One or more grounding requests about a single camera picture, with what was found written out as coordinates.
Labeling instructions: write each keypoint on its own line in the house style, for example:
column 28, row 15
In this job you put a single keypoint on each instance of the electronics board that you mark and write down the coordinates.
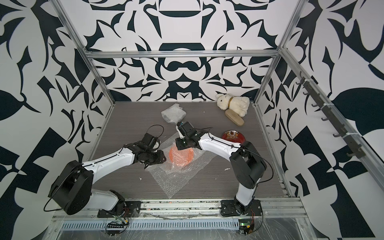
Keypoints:
column 116, row 227
column 246, row 226

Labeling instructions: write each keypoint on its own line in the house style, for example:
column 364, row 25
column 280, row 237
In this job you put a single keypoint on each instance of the clear bubble wrap sheet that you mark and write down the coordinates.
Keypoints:
column 172, row 183

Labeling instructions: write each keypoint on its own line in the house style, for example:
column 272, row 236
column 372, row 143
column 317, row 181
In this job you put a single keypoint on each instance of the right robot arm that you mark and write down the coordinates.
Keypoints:
column 248, row 166

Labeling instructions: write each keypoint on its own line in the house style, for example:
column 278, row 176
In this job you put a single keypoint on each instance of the left electronics board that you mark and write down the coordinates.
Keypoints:
column 116, row 227

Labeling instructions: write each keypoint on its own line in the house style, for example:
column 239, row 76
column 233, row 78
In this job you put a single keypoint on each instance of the black wall hook rail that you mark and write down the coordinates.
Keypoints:
column 333, row 116

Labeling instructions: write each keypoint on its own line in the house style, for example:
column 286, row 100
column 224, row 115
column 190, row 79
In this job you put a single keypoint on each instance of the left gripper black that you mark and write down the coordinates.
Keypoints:
column 161, row 159

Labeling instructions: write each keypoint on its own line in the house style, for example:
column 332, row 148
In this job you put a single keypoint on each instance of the tan wooden brush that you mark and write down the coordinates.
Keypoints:
column 234, row 117

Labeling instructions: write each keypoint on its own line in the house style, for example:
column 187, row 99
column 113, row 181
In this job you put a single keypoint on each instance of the white plush bunny toy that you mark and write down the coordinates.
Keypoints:
column 239, row 105

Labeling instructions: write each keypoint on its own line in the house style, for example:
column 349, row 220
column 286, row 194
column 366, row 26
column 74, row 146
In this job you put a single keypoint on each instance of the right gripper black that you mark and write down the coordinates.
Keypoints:
column 179, row 146

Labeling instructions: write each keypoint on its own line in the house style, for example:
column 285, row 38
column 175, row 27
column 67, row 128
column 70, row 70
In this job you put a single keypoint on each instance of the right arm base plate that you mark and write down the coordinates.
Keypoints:
column 233, row 208

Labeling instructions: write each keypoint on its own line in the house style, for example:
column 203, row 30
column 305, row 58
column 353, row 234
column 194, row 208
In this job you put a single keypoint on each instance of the orange bubble plate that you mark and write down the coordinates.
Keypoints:
column 178, row 160

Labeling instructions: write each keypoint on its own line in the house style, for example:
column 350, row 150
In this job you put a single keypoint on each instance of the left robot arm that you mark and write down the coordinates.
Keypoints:
column 73, row 189

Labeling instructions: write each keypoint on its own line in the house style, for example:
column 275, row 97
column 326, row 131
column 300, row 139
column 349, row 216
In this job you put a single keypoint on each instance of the aluminium frame rail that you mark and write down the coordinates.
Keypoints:
column 181, row 54

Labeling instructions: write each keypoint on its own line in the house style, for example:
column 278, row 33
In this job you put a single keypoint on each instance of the right electronics board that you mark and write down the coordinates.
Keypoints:
column 246, row 226

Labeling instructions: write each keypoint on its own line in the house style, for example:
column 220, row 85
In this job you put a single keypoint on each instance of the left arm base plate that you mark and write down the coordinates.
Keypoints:
column 127, row 209

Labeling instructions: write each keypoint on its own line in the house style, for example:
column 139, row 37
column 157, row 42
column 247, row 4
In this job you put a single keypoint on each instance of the red floral dinner plate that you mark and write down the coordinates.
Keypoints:
column 233, row 136

